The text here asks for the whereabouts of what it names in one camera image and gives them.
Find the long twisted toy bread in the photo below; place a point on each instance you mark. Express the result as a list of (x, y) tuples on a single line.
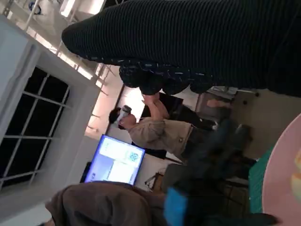
[(296, 186)]

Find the lit computer monitor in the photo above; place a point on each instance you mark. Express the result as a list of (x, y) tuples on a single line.
[(113, 162)]

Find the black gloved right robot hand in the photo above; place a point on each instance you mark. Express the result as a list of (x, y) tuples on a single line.
[(188, 35)]

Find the dark grid window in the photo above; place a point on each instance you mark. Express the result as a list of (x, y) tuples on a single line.
[(35, 122)]

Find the white VR headset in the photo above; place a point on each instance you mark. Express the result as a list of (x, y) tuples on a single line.
[(123, 114)]

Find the person wearing headset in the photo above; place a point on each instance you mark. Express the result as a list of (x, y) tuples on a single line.
[(160, 134)]

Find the pink bowl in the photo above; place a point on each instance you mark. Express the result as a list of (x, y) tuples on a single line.
[(277, 176)]

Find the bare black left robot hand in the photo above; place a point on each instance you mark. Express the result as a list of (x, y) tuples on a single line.
[(176, 202)]

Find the green cutting mat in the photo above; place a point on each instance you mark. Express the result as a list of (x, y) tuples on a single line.
[(255, 188)]

